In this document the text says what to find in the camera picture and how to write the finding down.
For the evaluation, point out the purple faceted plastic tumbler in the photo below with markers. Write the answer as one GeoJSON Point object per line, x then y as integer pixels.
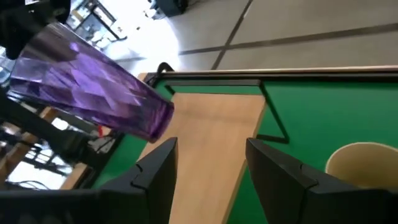
{"type": "Point", "coordinates": [90, 87]}

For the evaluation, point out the wooden shelf black metal frame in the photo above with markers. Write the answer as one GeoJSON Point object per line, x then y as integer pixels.
{"type": "Point", "coordinates": [211, 130]}

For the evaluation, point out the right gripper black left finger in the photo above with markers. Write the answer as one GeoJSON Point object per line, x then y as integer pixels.
{"type": "Point", "coordinates": [149, 186]}

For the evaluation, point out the beige paper cup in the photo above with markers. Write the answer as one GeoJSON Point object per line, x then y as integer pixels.
{"type": "Point", "coordinates": [363, 165]}

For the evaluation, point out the black floor equipment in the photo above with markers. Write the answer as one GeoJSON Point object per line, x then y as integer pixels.
{"type": "Point", "coordinates": [169, 7]}

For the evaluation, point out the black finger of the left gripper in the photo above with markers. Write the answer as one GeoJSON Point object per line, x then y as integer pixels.
{"type": "Point", "coordinates": [15, 34]}

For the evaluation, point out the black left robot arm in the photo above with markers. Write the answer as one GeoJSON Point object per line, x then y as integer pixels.
{"type": "Point", "coordinates": [53, 133]}

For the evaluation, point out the black glass-door cabinet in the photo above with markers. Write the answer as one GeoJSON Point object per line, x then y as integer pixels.
{"type": "Point", "coordinates": [93, 21]}

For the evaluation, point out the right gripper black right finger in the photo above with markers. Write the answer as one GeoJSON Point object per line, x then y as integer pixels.
{"type": "Point", "coordinates": [280, 186]}

